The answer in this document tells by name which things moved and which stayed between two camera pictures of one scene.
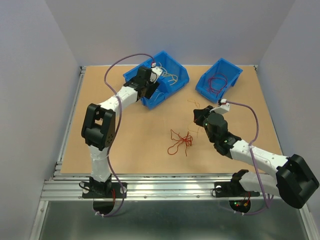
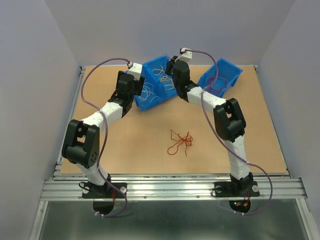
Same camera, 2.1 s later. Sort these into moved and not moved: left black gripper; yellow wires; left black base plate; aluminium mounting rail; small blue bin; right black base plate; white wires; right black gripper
Moved: right black gripper; left black gripper; white wires; yellow wires
Not moved: left black base plate; small blue bin; aluminium mounting rail; right black base plate
